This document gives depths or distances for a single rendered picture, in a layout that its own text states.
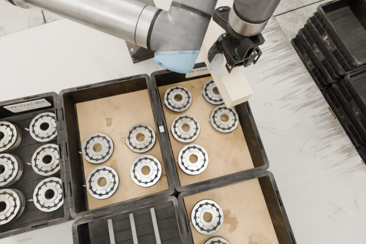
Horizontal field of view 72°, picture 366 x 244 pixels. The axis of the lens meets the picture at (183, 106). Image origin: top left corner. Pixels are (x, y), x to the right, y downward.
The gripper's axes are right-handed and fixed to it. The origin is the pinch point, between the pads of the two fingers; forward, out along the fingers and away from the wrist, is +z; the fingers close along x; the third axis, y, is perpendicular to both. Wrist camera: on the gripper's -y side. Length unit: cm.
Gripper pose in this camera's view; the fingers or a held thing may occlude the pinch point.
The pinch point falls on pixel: (221, 61)
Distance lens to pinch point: 72.5
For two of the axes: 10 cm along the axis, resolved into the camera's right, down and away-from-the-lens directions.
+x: 9.2, -3.5, 1.7
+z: -0.5, 3.2, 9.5
